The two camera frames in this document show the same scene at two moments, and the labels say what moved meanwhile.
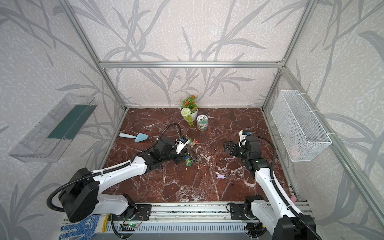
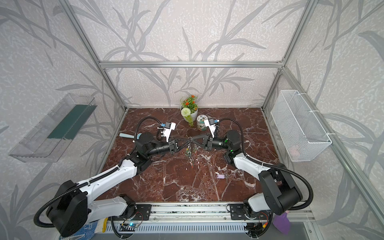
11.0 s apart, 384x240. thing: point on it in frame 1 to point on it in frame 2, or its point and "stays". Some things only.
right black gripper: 231,147 to 207,142
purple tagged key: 220,176 stays
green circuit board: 130,225 stays
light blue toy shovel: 139,137 stays
